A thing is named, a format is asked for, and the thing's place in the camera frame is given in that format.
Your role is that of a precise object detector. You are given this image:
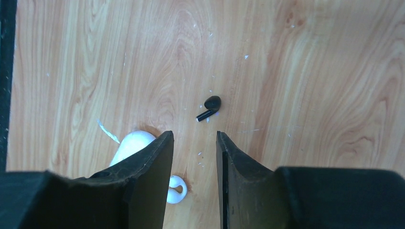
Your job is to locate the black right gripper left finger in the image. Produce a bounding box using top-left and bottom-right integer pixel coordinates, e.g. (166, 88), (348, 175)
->
(0, 131), (174, 229)

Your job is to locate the black earbud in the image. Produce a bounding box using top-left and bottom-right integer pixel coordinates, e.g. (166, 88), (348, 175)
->
(196, 95), (222, 122)

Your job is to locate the white oval charging case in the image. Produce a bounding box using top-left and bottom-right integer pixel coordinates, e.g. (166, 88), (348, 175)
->
(109, 130), (156, 167)

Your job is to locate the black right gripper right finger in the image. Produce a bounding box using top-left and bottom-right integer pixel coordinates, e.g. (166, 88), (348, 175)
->
(216, 132), (405, 229)

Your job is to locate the white ear-hook earbud near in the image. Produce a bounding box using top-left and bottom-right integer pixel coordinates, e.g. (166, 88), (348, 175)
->
(166, 175), (188, 204)

